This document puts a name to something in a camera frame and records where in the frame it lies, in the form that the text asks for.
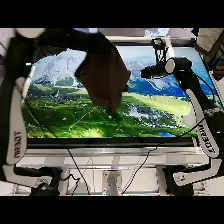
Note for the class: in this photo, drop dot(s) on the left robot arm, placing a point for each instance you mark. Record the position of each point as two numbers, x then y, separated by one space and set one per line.
16 133

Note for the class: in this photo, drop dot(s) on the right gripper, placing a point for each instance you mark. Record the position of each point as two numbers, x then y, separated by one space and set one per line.
155 71

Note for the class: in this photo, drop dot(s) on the brown shirt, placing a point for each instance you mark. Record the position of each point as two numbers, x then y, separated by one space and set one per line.
105 73

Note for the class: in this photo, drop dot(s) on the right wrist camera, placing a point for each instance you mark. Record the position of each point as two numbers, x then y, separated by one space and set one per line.
159 50

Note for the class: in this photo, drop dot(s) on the silver frame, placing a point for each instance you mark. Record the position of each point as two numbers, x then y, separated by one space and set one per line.
100 152

